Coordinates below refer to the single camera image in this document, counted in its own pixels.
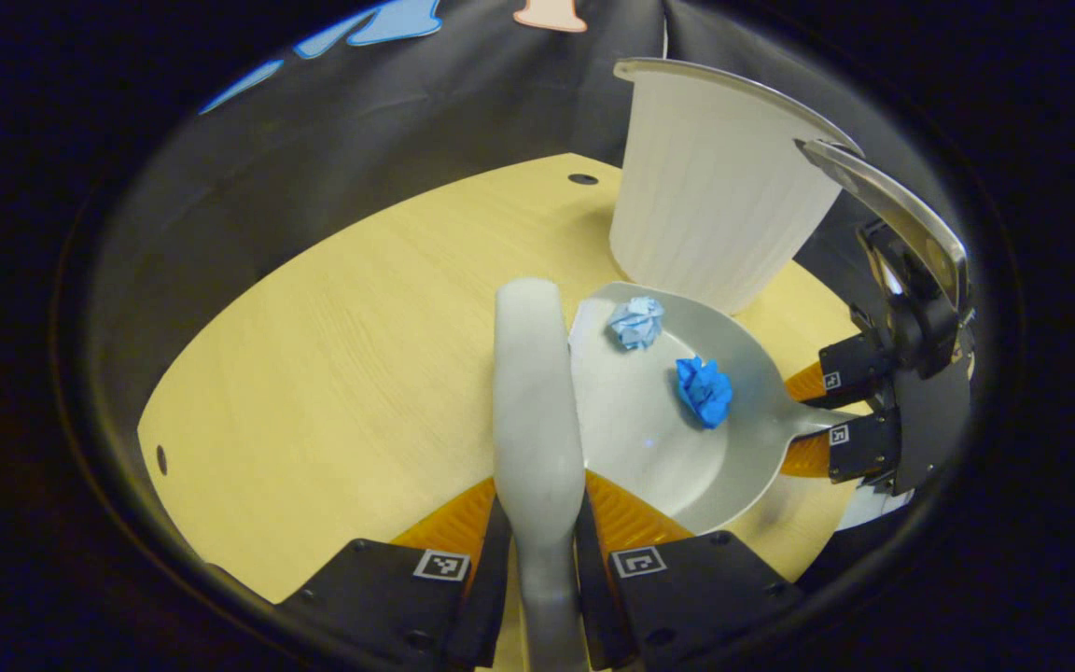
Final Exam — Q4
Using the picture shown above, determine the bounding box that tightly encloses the small white broom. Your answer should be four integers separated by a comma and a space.
493, 277, 590, 672

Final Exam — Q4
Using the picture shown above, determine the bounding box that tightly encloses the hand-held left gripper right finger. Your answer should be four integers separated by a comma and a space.
575, 469, 804, 672

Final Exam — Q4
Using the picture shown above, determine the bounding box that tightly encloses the white garbage bin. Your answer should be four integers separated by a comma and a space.
608, 58, 865, 315

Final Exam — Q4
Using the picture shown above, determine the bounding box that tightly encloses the white dustpan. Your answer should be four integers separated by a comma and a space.
568, 281, 860, 536

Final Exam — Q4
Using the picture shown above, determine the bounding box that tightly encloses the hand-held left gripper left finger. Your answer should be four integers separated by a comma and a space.
272, 476, 512, 672

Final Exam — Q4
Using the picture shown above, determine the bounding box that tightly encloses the light blue paper ball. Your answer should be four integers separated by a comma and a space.
606, 296, 666, 351

